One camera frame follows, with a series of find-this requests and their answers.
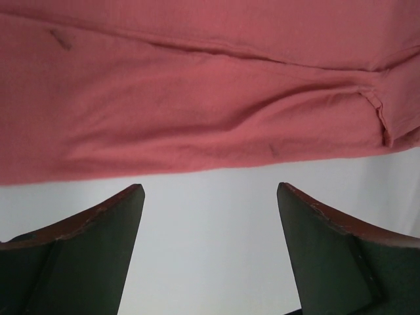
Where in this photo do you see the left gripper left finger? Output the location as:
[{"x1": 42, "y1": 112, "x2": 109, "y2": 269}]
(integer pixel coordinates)
[{"x1": 1, "y1": 184, "x2": 145, "y2": 315}]

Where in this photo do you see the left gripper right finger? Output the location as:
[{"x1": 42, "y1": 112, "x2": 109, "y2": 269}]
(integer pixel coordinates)
[{"x1": 277, "y1": 182, "x2": 419, "y2": 315}]

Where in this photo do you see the pink red t shirt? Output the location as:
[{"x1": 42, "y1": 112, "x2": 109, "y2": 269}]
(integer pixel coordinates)
[{"x1": 1, "y1": 1, "x2": 419, "y2": 185}]

